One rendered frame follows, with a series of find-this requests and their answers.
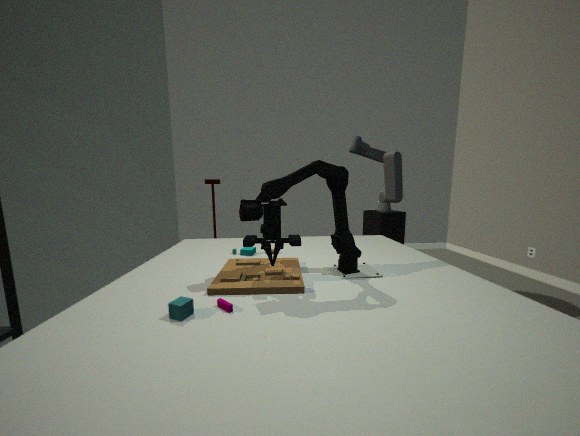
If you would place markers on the magenta rectangular block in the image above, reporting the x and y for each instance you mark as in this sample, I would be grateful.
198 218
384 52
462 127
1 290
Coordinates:
225 305

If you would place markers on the teal rectangular block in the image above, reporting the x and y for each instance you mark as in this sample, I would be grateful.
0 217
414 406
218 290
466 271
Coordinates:
248 251

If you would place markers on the teal cube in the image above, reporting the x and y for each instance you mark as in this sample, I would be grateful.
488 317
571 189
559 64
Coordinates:
181 308

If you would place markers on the tan square board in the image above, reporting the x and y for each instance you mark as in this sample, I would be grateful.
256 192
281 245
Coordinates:
235 278

